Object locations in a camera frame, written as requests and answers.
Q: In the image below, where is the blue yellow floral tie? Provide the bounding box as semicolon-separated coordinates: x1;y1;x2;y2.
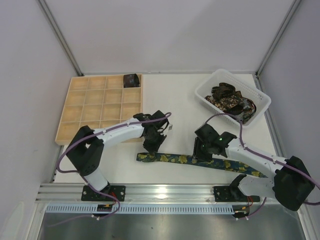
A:
136;152;266;178

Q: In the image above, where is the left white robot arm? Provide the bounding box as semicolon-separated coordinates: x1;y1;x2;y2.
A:
65;110;172;194

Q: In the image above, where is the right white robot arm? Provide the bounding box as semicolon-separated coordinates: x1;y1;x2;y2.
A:
195;123;318;211

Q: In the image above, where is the brown patterned tie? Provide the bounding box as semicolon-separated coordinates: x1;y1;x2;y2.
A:
204;82;243;114

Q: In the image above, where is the dark striped tie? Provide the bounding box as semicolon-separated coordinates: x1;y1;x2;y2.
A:
229;97;257;124

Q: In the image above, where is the white plastic basket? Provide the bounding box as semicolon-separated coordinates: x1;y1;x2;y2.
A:
194;69;272;128

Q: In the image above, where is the rolled dark tie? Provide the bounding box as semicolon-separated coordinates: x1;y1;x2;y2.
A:
123;73;140;88

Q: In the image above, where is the wooden compartment tray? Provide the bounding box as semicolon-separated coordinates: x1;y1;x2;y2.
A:
55;74;144;146

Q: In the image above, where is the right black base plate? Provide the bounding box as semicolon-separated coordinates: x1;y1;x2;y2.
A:
213;185;261;203

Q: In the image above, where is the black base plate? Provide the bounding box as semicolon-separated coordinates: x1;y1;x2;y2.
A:
81;185;126;202
213;185;261;203

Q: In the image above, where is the aluminium mounting rail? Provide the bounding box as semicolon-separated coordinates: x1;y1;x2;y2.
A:
34;183;276;205

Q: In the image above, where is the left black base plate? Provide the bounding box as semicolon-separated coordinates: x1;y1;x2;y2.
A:
81;185;126;202

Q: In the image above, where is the white slotted cable duct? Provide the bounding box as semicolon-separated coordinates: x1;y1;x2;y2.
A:
45;203;235;215

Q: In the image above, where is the left aluminium frame post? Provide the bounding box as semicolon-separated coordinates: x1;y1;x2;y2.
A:
36;0;84;77

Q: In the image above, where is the aluminium frame post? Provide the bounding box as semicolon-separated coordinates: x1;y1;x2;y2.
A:
255;0;304;78
36;0;84;77

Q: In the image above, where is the right aluminium frame post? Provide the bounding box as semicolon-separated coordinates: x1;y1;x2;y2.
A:
255;0;304;78

